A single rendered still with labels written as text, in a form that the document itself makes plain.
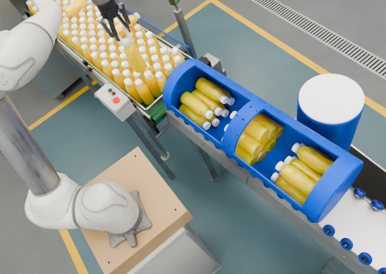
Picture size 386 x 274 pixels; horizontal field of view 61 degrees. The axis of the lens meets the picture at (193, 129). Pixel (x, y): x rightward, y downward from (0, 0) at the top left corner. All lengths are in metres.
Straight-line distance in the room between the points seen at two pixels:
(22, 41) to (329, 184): 1.00
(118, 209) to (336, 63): 2.41
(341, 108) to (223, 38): 2.05
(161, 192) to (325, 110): 0.81
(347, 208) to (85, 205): 1.02
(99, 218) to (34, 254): 1.87
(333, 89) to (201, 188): 1.33
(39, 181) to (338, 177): 0.99
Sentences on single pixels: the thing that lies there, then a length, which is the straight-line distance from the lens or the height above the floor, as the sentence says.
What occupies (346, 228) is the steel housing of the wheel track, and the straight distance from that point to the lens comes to 1.48.
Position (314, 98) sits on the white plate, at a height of 1.04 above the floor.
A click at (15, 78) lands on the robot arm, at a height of 1.87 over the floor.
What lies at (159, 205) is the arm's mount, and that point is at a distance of 1.38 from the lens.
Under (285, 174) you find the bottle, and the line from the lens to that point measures 1.33.
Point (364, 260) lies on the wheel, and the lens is 1.43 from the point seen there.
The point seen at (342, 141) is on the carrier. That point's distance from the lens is 1.72.
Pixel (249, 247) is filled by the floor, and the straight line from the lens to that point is 2.40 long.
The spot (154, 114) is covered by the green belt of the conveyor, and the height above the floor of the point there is 0.90.
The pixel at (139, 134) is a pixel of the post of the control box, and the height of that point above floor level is 0.72.
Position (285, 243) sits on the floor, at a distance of 2.39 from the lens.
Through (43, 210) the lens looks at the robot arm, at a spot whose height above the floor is 1.39.
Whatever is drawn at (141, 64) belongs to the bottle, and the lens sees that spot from 1.62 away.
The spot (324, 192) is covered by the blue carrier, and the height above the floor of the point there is 1.21.
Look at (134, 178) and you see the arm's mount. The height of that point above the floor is 1.11.
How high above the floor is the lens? 2.34
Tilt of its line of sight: 56 degrees down
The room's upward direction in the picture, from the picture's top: 25 degrees counter-clockwise
